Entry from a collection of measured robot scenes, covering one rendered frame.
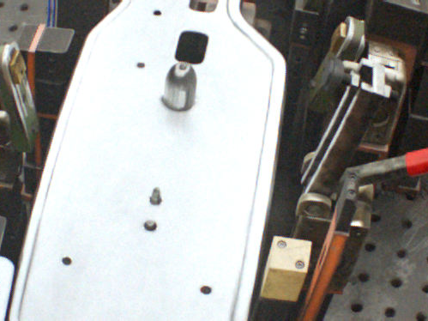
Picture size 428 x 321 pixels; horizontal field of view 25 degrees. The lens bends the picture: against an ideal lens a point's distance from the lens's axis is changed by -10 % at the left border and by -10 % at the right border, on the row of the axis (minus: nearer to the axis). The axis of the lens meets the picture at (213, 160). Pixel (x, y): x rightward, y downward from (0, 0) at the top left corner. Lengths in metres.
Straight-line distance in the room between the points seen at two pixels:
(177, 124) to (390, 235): 0.43
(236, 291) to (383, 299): 0.42
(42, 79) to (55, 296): 0.33
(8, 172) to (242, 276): 0.28
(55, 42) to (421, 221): 0.58
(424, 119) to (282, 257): 0.47
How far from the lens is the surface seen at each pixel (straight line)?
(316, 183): 0.90
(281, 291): 0.90
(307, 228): 0.94
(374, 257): 1.34
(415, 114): 1.30
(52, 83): 1.15
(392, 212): 1.39
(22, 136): 1.02
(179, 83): 1.02
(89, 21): 1.37
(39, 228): 0.96
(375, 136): 1.11
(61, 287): 0.92
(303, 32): 1.22
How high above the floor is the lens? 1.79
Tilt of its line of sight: 52 degrees down
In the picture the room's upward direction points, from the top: 9 degrees clockwise
